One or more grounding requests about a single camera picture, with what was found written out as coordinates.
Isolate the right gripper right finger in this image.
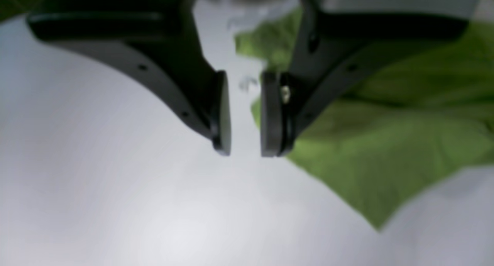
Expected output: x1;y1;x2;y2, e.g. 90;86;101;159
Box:
261;0;480;157

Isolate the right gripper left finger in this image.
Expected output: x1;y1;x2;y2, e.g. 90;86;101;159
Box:
27;0;232;156

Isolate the green T-shirt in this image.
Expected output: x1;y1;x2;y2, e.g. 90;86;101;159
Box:
233;7;494;232

